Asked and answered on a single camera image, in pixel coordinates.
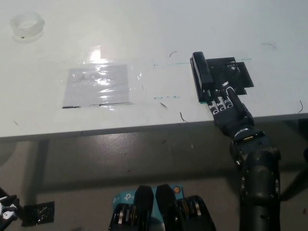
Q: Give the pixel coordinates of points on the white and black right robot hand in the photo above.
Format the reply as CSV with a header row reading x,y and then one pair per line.
x,y
231,118

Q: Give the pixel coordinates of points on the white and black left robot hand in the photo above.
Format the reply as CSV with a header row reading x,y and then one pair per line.
x,y
8,209

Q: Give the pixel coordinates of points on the black stapler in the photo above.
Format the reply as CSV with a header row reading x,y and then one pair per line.
x,y
201,69

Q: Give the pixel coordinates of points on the black floor tape patch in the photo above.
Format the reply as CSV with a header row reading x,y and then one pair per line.
x,y
39,213

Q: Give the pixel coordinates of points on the black square mat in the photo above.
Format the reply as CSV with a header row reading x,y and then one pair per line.
x,y
243,74

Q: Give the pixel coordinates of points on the taped plastic sheet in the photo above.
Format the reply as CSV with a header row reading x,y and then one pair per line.
x,y
83,85

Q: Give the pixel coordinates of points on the clear tape film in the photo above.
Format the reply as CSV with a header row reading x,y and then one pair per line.
x,y
94,53

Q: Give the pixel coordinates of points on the clear tape roll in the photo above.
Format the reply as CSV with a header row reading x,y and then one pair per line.
x,y
34,32

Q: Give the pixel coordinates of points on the black metal frame leg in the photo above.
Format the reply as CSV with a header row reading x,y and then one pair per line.
x,y
296,185
3,190

